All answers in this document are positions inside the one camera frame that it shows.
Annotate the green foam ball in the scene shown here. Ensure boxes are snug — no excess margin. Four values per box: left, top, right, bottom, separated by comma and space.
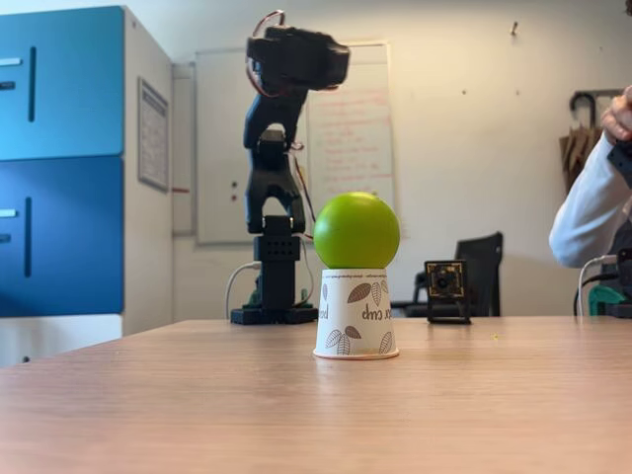
313, 191, 401, 271

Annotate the black leader arm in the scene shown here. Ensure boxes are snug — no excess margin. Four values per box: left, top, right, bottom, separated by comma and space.
605, 139, 632, 320

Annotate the forearm in white sleeve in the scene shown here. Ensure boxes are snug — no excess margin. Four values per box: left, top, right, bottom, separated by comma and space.
548, 135, 632, 270

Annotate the white paper cup leaf print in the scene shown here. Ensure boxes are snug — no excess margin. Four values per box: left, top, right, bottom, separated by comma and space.
312, 268, 401, 360

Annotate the person's bare hand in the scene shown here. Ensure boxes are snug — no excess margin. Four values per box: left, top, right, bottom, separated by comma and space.
599, 84, 632, 145

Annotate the framed notice sheet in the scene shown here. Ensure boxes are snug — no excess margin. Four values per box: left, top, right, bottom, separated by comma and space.
136, 76, 171, 193

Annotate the blue locker door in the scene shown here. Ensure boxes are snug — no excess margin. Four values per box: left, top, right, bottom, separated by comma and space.
0, 5, 125, 162
0, 155, 125, 318

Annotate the grey locker cabinet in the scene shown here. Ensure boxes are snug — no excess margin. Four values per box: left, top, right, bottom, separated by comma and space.
0, 5, 174, 369

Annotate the black office chair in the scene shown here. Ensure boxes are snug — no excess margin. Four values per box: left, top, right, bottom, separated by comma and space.
393, 231, 505, 320

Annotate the beige folded umbrella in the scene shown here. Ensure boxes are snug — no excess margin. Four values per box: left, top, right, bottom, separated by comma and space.
559, 91, 609, 192

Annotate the green table clamp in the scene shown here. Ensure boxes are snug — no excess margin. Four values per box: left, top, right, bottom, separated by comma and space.
587, 283, 627, 318

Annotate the wall whiteboard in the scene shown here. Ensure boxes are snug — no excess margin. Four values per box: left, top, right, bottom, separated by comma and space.
195, 42, 399, 246

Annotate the white usb cable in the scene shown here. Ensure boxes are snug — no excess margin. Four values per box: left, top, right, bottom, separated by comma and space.
225, 260, 262, 318

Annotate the camera module on black stand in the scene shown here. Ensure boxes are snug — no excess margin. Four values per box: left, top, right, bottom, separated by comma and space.
424, 259, 473, 325

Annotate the white power cable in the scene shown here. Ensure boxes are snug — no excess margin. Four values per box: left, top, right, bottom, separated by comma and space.
576, 255, 618, 318

